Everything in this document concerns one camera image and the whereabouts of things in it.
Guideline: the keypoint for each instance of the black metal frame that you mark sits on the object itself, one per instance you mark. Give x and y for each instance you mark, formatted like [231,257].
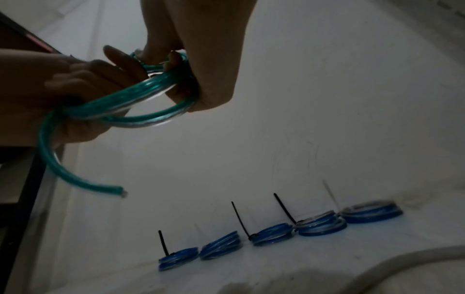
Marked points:
[21,201]

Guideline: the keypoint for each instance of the person's left hand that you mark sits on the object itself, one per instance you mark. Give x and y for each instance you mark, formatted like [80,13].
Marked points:
[36,94]

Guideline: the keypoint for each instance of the person's right hand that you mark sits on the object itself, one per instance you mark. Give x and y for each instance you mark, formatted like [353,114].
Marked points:
[207,43]

